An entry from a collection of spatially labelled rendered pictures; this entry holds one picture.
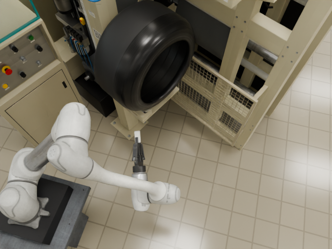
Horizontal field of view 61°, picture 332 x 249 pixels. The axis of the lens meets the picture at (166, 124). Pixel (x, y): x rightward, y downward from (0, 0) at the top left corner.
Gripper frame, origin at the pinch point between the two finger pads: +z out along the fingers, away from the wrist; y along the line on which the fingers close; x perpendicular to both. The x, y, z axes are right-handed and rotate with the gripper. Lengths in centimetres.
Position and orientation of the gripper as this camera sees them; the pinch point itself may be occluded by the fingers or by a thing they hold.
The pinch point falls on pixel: (137, 137)
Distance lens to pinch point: 162.5
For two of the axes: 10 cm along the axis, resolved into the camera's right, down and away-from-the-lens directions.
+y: 3.4, 0.7, 9.4
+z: -0.6, -9.9, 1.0
